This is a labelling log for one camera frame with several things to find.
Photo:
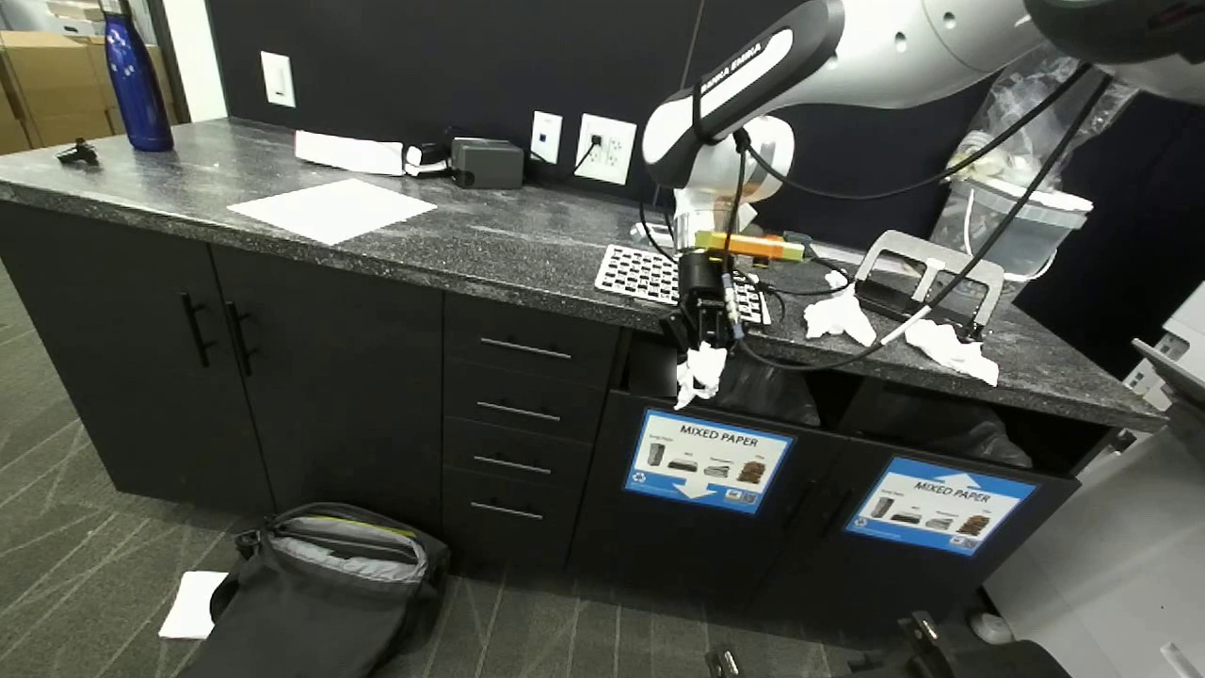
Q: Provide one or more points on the small white wall plate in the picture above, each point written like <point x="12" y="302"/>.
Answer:
<point x="546" y="136"/>

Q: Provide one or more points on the white light switch plate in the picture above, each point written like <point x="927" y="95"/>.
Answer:
<point x="276" y="80"/>

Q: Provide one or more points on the white wall outlet plate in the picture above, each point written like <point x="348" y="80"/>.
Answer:
<point x="604" y="149"/>

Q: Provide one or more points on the white paper lump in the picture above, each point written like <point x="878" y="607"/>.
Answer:
<point x="696" y="374"/>

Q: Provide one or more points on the blue water bottle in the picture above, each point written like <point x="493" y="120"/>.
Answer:
<point x="134" y="80"/>

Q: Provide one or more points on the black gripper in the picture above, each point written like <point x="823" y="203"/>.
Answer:
<point x="702" y="311"/>

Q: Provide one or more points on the white paper pile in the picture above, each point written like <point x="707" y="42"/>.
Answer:
<point x="842" y="312"/>

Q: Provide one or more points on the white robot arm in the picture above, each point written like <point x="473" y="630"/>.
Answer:
<point x="722" y="139"/>

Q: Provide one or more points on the dark counter cabinet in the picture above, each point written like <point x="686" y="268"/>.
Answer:
<point x="464" y="369"/>

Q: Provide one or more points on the small black object on counter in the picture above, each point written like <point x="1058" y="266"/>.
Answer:
<point x="79" y="154"/>

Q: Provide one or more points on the white paper on floor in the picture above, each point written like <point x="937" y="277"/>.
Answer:
<point x="188" y="611"/>

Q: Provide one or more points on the black power adapter box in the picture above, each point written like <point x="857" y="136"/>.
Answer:
<point x="486" y="164"/>

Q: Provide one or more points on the black grey backpack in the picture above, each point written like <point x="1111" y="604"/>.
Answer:
<point x="321" y="587"/>

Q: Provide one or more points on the left mixed paper sign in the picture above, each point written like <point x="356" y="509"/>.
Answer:
<point x="707" y="459"/>

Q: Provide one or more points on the right mixed paper sign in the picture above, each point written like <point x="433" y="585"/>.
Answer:
<point x="937" y="507"/>

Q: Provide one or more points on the mixed paper sign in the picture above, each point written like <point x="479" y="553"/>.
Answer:
<point x="937" y="507"/>
<point x="707" y="459"/>

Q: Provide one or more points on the flat white paper sheet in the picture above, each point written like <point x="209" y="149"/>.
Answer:
<point x="332" y="213"/>

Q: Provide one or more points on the clear plastic container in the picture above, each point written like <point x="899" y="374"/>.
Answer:
<point x="1028" y="241"/>

